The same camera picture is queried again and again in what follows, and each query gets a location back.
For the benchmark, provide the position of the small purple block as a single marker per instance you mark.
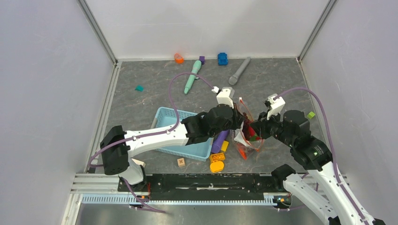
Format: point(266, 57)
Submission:
point(202, 59)

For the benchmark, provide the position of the mint green toy pen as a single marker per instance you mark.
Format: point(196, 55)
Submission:
point(195, 69)

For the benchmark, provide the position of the green small cube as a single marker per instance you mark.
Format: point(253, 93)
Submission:
point(311, 115)

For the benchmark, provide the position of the yellow oval toy block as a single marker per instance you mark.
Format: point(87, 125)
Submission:
point(216, 166)

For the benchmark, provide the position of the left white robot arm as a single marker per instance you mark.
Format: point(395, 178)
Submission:
point(119, 146)

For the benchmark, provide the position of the yellow flat brick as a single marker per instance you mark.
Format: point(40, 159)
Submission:
point(224, 146)

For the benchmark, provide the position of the light blue plastic basket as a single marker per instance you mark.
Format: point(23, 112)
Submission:
point(200, 151)

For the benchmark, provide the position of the grey toy microphone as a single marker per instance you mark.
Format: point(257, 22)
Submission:
point(235, 77)

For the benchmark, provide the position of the blue toy car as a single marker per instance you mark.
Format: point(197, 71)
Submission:
point(222, 59)

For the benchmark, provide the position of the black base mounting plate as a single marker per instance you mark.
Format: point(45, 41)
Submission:
point(207, 186)

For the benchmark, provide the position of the clear orange zip bag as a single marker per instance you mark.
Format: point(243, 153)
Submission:
point(245, 139)

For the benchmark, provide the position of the wooden cube with X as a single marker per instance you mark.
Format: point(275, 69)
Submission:
point(181, 162)

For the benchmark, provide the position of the orange lego brick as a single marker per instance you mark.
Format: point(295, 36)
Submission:
point(217, 157)

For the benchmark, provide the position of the purple toy cylinder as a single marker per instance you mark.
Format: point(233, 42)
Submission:
point(218, 142)

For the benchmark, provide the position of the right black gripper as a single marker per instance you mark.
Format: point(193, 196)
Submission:
point(260, 126)

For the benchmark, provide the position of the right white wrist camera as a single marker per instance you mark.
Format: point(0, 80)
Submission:
point(274, 105)

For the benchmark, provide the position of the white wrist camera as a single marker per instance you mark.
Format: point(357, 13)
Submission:
point(224, 96)
point(274, 105)

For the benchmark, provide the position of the light blue cable comb rail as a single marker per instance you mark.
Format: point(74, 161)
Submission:
point(267, 200)

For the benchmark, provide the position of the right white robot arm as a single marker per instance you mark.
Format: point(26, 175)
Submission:
point(338, 205)

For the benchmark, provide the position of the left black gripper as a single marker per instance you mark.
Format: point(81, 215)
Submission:
point(238, 119)

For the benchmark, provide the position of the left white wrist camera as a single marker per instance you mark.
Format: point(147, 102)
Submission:
point(224, 96)

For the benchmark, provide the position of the red toy chili pepper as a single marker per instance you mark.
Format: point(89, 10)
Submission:
point(247, 131)

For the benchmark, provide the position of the teal small block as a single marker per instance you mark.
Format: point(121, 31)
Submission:
point(139, 88)

